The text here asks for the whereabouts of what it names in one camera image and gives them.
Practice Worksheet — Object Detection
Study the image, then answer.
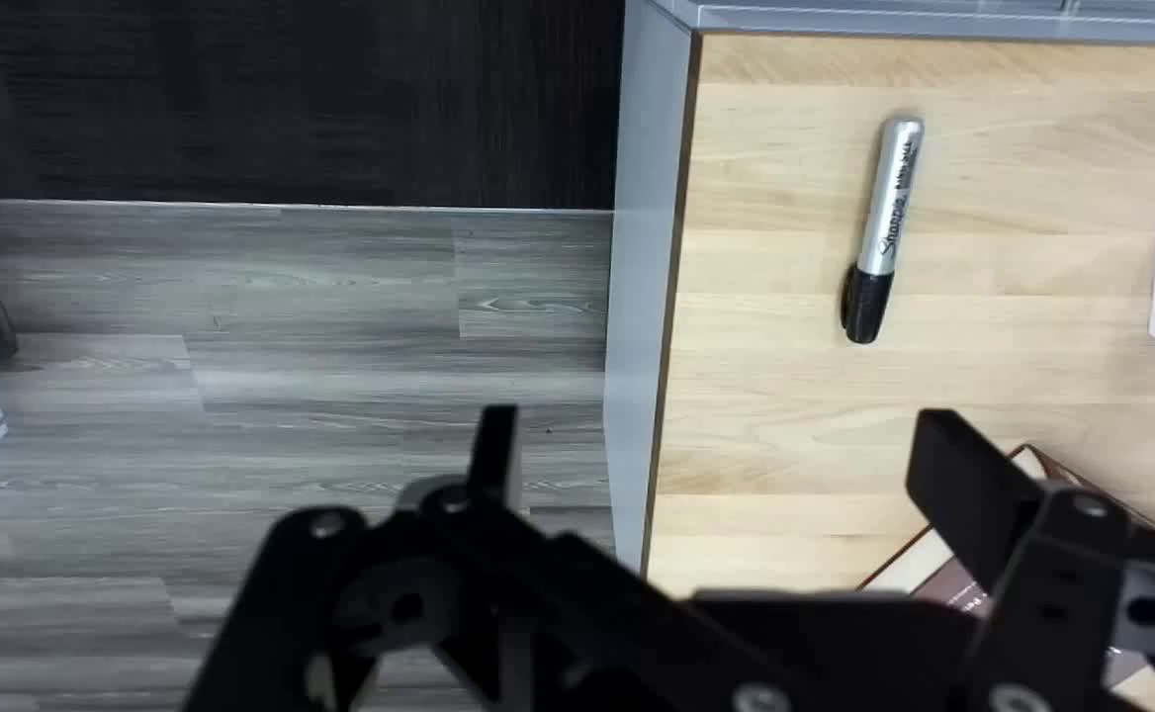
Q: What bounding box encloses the black and silver marker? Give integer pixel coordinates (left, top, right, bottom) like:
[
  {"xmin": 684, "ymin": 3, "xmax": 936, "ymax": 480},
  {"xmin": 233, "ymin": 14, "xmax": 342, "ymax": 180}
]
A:
[{"xmin": 840, "ymin": 111, "xmax": 930, "ymax": 349}]

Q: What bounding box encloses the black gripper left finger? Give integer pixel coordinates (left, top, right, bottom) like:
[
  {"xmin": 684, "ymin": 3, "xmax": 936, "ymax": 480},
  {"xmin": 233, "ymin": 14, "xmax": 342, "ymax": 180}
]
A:
[{"xmin": 179, "ymin": 403, "xmax": 688, "ymax": 712}]

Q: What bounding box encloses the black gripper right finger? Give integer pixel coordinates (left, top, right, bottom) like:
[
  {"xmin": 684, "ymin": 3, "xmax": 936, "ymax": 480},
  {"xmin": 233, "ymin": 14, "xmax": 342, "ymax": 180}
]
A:
[{"xmin": 901, "ymin": 408, "xmax": 1155, "ymax": 712}]

